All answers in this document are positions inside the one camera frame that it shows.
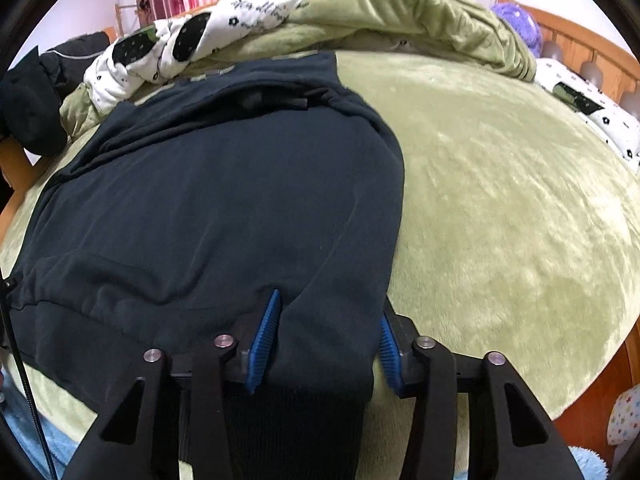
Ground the dark navy sweatshirt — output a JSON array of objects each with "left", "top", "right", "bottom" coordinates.
[{"left": 7, "top": 50, "right": 406, "bottom": 480}]

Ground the white flower print pillow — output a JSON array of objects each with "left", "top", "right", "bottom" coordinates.
[{"left": 535, "top": 57, "right": 640, "bottom": 172}]

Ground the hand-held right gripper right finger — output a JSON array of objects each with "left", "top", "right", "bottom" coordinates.
[{"left": 379, "top": 310, "right": 576, "bottom": 480}]

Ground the white strawberry print quilt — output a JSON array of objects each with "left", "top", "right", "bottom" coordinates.
[{"left": 82, "top": 0, "right": 321, "bottom": 106}]

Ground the wooden coat rack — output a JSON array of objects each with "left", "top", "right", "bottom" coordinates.
[{"left": 115, "top": 2, "right": 152, "bottom": 38}]

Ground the white star print cloth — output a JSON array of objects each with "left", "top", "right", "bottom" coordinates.
[{"left": 606, "top": 389, "right": 640, "bottom": 447}]

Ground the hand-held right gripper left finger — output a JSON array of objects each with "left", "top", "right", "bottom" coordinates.
[{"left": 62, "top": 289, "right": 283, "bottom": 480}]

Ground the green plush bed sheet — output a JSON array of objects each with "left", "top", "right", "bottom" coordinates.
[{"left": 0, "top": 50, "right": 640, "bottom": 480}]

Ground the black cable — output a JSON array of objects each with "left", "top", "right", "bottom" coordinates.
[{"left": 0, "top": 275, "right": 57, "bottom": 480}]

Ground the purple plush toy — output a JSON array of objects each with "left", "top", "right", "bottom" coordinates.
[{"left": 489, "top": 2, "right": 544, "bottom": 57}]

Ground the green crumpled comforter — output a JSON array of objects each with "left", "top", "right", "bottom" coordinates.
[{"left": 60, "top": 0, "right": 538, "bottom": 136}]

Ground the person's light blue fuzzy clothing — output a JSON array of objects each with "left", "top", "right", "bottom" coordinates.
[{"left": 0, "top": 380, "right": 613, "bottom": 480}]

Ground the black hoodie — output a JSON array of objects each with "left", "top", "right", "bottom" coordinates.
[{"left": 0, "top": 45, "right": 68, "bottom": 157}]

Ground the black jacket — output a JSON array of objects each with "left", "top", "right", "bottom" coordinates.
[{"left": 44, "top": 31, "right": 112, "bottom": 86}]

